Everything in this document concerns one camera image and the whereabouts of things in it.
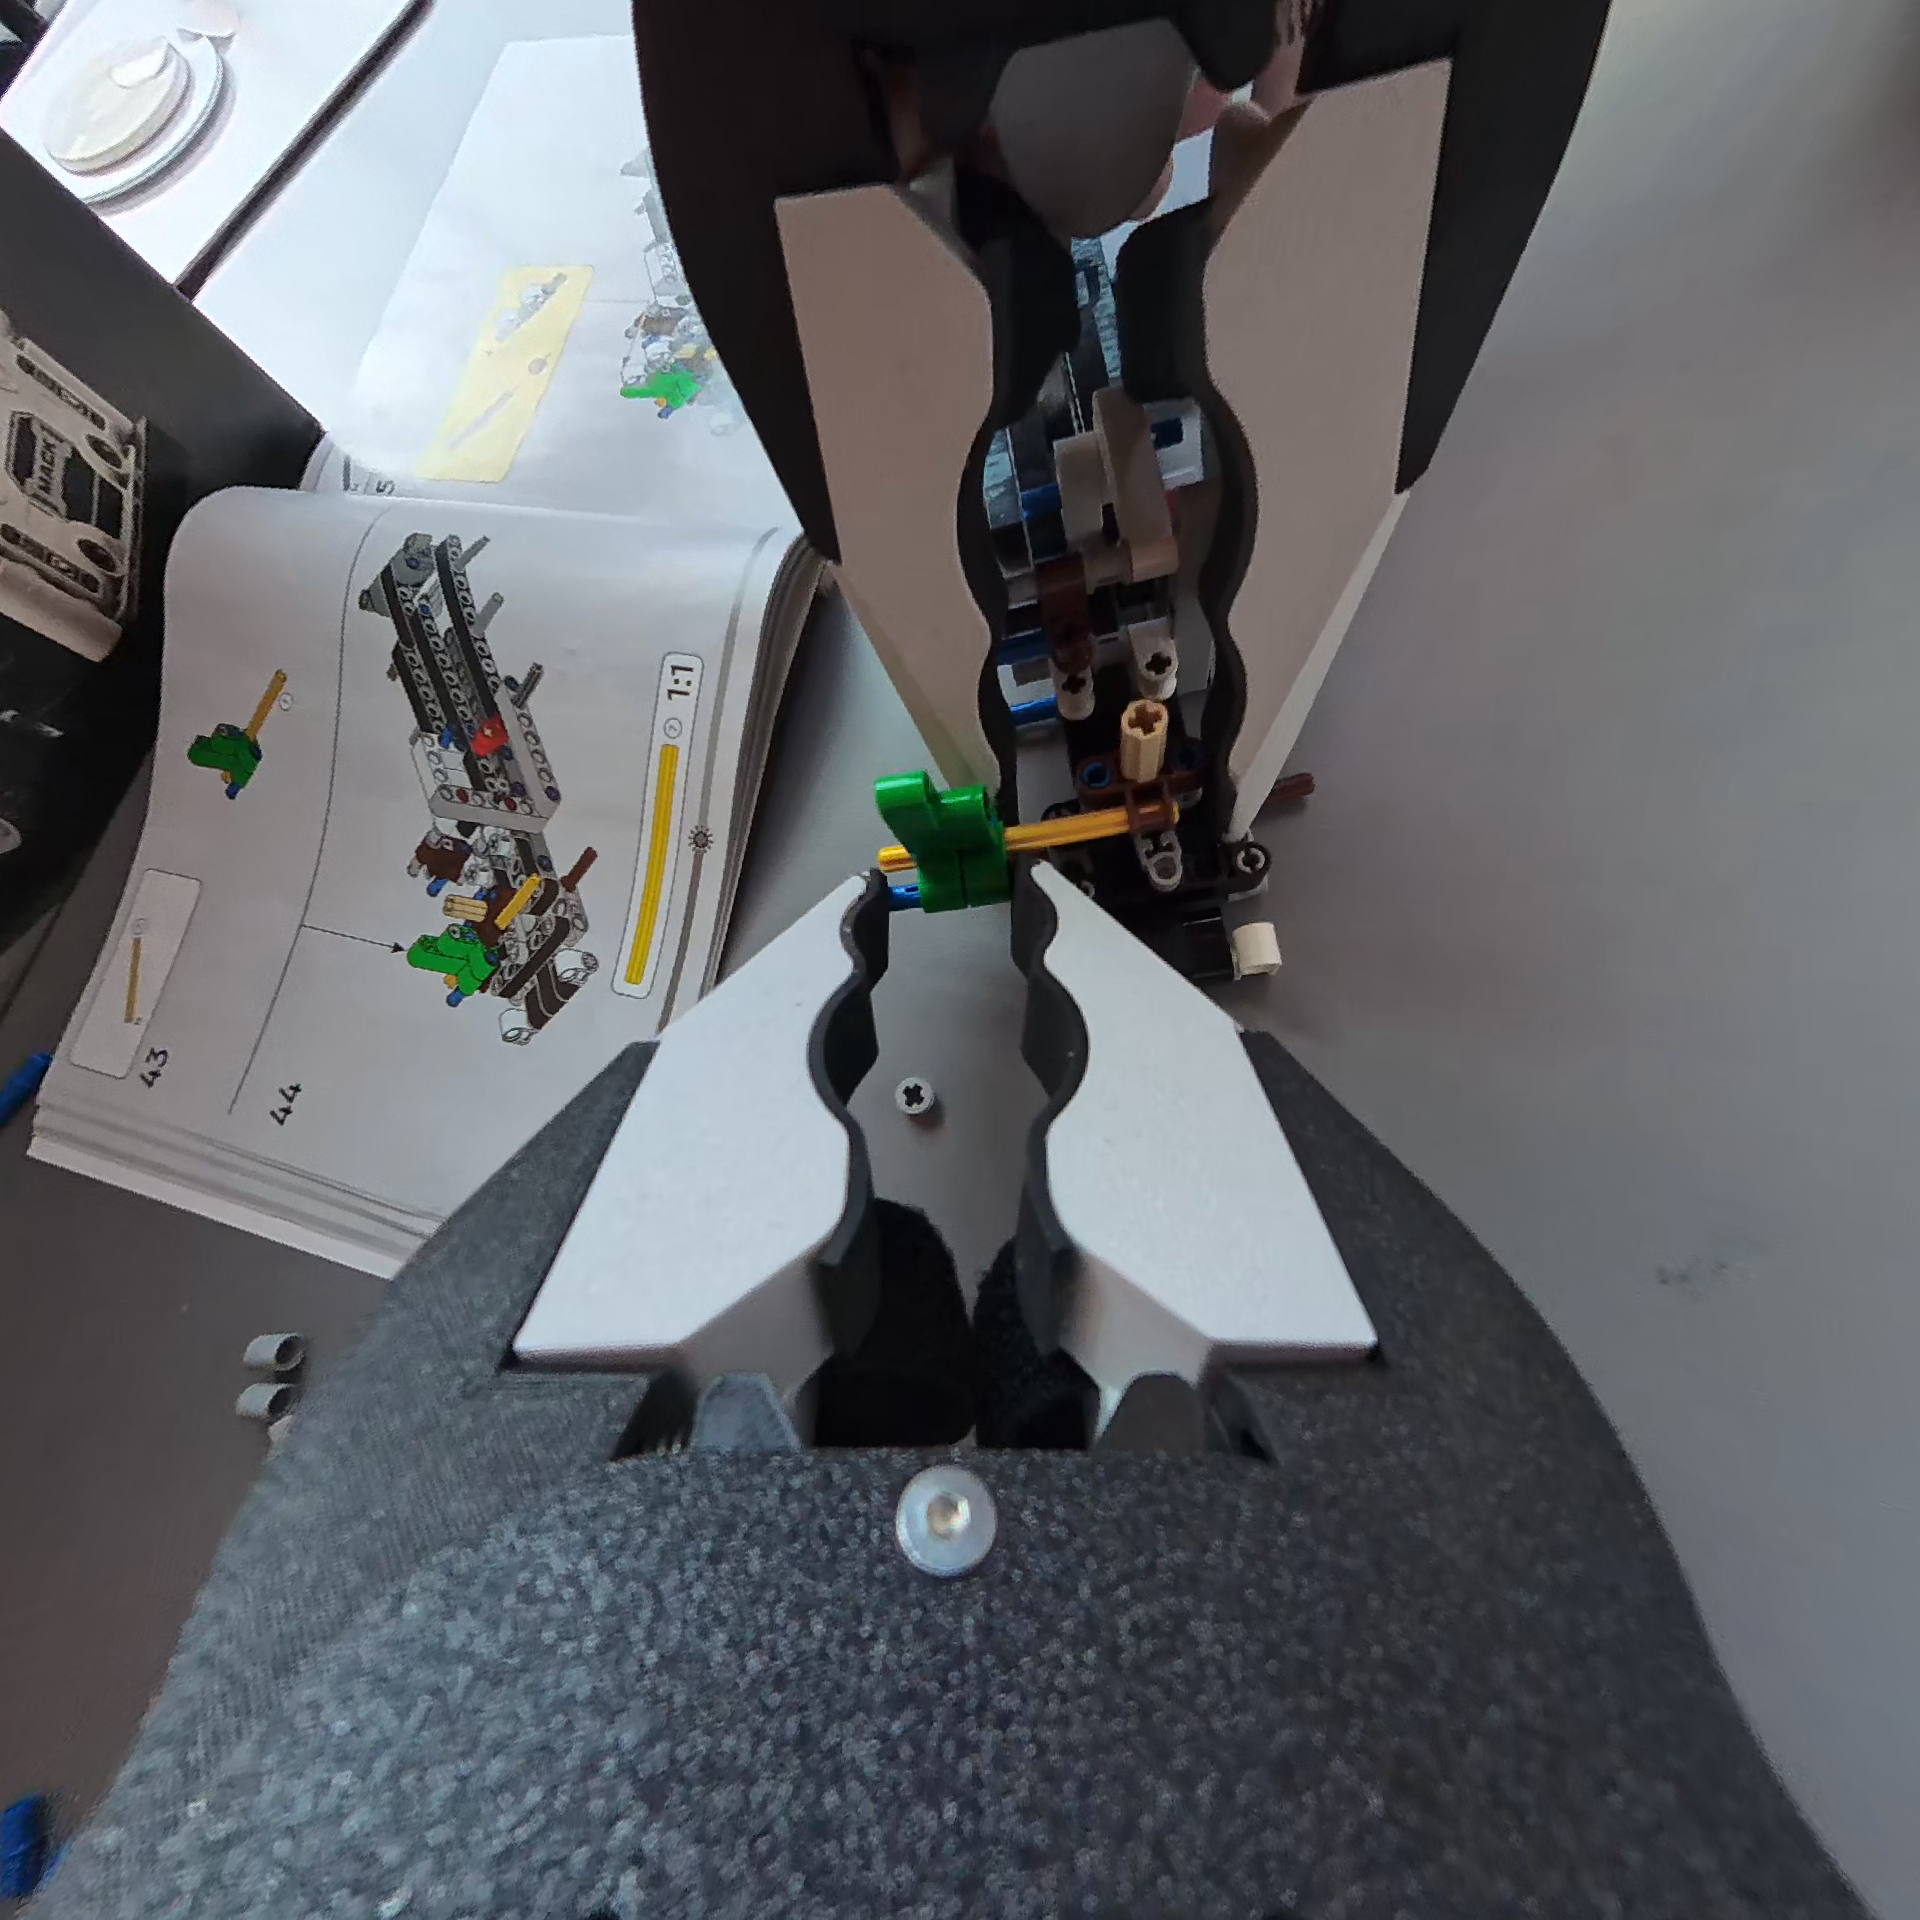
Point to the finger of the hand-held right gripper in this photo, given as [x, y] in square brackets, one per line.
[1319, 375]
[870, 422]

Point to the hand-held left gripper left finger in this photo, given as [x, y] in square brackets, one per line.
[691, 1186]

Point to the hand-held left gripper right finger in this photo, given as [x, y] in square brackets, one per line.
[1201, 1186]

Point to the lego truck chassis assembly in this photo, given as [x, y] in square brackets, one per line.
[1118, 495]

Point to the green lego piece yellow axle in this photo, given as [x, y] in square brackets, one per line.
[945, 840]

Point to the grey lego cylinder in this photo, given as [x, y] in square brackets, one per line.
[268, 1402]
[276, 1351]

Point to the lego instruction booklet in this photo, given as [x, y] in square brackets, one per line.
[300, 932]

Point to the lego set box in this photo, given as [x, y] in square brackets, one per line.
[225, 390]

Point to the blue angled lego piece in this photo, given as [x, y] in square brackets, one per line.
[20, 1090]

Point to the blue lego pin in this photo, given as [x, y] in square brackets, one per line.
[24, 1843]

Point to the person's right hand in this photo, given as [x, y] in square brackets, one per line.
[1241, 150]

